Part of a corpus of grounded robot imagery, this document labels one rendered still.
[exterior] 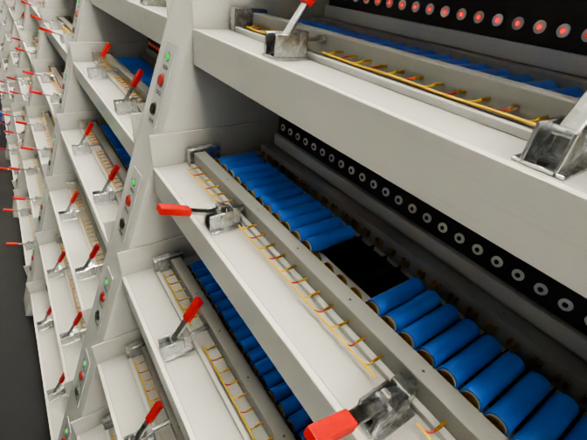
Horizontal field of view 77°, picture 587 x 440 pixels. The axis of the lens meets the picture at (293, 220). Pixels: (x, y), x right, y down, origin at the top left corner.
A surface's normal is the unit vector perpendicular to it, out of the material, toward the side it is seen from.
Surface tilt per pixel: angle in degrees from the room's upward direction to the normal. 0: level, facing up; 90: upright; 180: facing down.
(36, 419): 0
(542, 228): 111
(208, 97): 90
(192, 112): 90
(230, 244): 21
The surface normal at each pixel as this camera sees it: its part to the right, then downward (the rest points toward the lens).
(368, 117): -0.82, 0.25
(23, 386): 0.39, -0.86
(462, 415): 0.11, -0.83
